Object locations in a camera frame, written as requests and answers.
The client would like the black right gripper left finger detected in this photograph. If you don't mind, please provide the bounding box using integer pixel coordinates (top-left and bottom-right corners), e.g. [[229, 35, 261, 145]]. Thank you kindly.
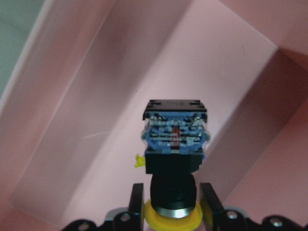
[[63, 183, 144, 231]]

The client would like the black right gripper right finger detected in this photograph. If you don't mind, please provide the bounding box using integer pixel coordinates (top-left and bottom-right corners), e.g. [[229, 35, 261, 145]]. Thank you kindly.
[[200, 183, 308, 231]]

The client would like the yellow push button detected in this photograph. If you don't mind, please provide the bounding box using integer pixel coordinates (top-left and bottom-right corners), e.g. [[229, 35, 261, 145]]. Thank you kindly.
[[136, 100, 210, 231]]

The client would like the pink plastic bin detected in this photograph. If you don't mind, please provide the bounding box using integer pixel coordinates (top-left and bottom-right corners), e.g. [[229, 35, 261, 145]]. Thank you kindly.
[[0, 0, 308, 231]]

